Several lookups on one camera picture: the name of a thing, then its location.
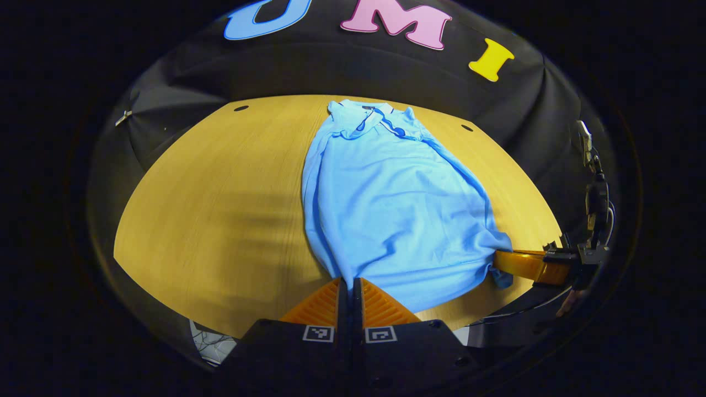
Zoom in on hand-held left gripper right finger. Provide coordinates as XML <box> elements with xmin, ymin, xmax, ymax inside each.
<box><xmin>353</xmin><ymin>277</ymin><xmax>480</xmax><ymax>389</ymax></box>

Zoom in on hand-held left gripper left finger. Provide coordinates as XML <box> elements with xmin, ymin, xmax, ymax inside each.
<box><xmin>215</xmin><ymin>277</ymin><xmax>349</xmax><ymax>389</ymax></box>

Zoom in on light blue T-shirt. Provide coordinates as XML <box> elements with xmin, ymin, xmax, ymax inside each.
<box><xmin>302</xmin><ymin>99</ymin><xmax>515</xmax><ymax>314</ymax></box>

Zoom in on black backdrop cloth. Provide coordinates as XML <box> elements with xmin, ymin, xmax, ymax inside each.
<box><xmin>87</xmin><ymin>0</ymin><xmax>617</xmax><ymax>359</ymax></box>

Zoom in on tangled grey cables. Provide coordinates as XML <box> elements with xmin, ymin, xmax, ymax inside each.
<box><xmin>190</xmin><ymin>320</ymin><xmax>239</xmax><ymax>366</ymax></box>

